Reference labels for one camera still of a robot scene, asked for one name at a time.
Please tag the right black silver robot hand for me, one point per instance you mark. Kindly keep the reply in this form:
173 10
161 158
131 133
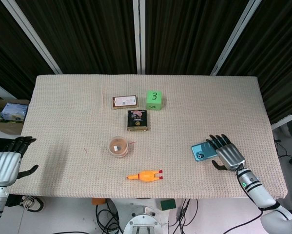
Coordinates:
229 154

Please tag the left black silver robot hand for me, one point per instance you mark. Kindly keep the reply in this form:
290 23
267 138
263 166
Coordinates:
4 165

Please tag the smartphone with teal back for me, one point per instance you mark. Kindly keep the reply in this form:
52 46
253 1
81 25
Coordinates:
201 150

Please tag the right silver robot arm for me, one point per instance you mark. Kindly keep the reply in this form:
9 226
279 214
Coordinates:
258 192

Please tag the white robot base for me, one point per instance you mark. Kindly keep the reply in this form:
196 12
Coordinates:
145 221

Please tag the white sneaker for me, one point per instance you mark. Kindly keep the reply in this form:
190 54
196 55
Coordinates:
32 203

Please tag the blue plastic packet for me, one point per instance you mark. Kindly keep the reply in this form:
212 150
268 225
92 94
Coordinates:
14 111

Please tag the beige waffle tablecloth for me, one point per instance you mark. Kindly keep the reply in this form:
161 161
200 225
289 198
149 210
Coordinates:
184 122

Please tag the dark green block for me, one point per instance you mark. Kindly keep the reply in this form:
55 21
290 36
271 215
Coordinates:
168 204

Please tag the yellow rubber chicken toy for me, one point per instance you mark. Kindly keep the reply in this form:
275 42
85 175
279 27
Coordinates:
145 176

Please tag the green numbered foam cube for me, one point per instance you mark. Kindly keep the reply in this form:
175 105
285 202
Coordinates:
154 99

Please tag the black gold meat can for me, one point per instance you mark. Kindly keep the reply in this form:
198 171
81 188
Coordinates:
138 120

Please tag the long red thread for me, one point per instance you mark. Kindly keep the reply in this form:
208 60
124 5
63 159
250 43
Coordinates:
132 142

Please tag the orange cylinder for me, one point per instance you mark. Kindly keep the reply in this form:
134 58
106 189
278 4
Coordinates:
98 201

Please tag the black pleated curtain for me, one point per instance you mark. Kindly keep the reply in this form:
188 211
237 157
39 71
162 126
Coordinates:
4 53
87 36
279 61
184 36

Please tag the clear round plastic jar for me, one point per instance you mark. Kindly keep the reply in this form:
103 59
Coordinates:
118 147

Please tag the flat brown gold box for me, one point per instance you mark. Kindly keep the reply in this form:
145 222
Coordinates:
125 102

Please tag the white frame post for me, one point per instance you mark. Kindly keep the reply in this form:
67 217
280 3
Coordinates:
286 120
2 89
136 36
142 36
236 36
32 36

